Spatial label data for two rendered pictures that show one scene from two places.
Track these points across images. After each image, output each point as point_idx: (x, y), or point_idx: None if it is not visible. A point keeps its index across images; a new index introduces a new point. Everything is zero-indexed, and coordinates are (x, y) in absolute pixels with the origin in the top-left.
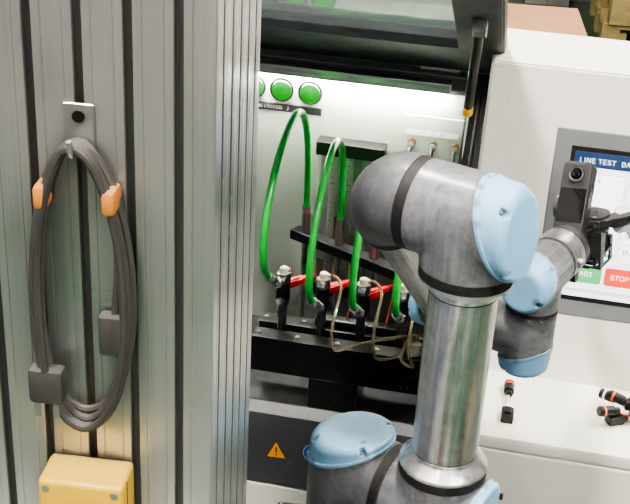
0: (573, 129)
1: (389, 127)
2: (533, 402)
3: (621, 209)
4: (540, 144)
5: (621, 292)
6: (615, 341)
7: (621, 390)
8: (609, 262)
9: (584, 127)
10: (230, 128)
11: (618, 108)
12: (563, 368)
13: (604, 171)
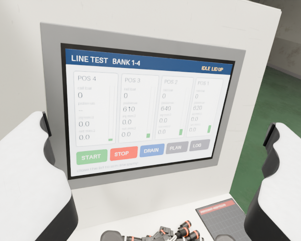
0: (58, 24)
1: None
2: None
3: (300, 214)
4: (23, 42)
5: (123, 162)
6: (123, 192)
7: (130, 218)
8: (112, 144)
9: (69, 22)
10: None
11: (102, 2)
12: (89, 220)
13: (97, 69)
